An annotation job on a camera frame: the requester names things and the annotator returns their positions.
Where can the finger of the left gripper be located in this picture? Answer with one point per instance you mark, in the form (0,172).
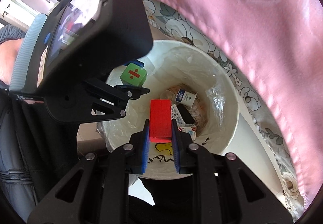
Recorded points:
(108,102)
(136,62)

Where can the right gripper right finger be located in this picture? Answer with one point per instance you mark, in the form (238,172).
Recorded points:
(224,189)

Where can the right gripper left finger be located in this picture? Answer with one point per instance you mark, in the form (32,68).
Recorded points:
(96,189)

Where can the green wooden cube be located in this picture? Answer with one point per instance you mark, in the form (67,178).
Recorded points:
(133,75)

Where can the red wooden block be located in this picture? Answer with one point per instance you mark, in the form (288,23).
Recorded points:
(160,124)

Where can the white trash bin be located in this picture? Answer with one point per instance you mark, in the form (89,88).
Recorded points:
(176,102)

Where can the person's left hand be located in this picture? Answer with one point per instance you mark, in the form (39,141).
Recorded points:
(9,52)

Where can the floral patterned bed skirt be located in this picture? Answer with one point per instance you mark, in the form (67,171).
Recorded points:
(170,23)

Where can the small blue white box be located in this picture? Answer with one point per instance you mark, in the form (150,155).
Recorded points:
(185,98)

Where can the white milk carton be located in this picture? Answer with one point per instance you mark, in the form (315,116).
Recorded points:
(175,114)

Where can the white medicine box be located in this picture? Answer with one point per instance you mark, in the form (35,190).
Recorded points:
(190,129)

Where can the pink floral bed sheet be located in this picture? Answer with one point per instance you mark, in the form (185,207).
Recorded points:
(272,51)

